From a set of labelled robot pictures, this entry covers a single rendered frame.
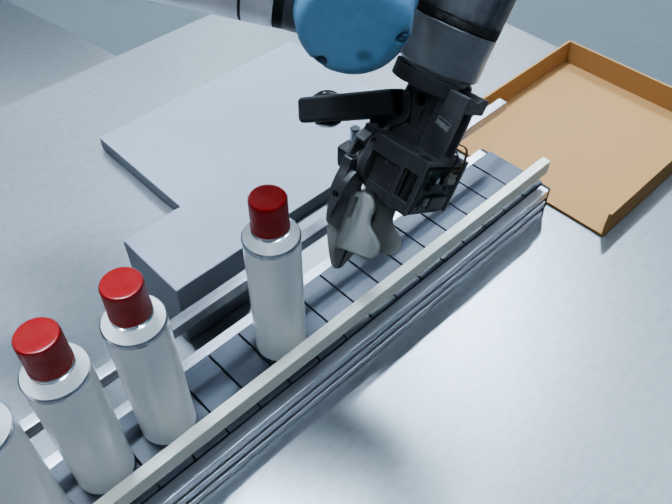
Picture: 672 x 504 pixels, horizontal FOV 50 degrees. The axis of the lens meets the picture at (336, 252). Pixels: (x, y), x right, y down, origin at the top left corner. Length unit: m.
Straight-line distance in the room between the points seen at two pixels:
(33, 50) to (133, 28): 1.73
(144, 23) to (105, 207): 2.12
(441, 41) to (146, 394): 0.37
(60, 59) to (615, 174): 0.88
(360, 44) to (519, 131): 0.64
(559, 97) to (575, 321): 0.43
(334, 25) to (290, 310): 0.29
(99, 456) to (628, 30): 2.78
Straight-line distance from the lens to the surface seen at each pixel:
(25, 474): 0.58
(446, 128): 0.62
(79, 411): 0.57
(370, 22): 0.46
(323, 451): 0.73
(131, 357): 0.57
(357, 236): 0.67
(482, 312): 0.84
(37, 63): 1.30
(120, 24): 3.08
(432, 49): 0.61
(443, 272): 0.81
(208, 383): 0.72
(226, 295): 0.68
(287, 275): 0.62
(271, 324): 0.67
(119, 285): 0.54
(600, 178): 1.04
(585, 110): 1.15
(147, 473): 0.65
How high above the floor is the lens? 1.48
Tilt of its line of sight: 48 degrees down
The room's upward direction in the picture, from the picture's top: straight up
